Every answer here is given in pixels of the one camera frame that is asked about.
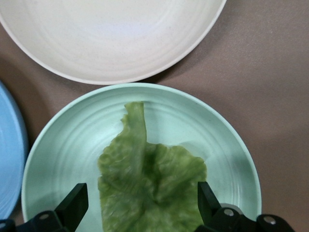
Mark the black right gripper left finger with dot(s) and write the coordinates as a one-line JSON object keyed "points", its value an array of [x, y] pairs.
{"points": [[72, 207]]}

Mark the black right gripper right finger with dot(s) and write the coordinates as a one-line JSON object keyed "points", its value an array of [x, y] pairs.
{"points": [[207, 207]]}

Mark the green lettuce leaf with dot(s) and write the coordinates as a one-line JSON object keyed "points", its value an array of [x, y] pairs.
{"points": [[149, 183]]}

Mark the light green round plate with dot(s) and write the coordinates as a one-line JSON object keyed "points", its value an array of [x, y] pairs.
{"points": [[72, 145]]}

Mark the blue round plate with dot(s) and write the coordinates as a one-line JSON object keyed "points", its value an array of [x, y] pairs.
{"points": [[9, 149]]}

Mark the beige round plate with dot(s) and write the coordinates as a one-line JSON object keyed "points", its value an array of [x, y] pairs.
{"points": [[108, 36]]}

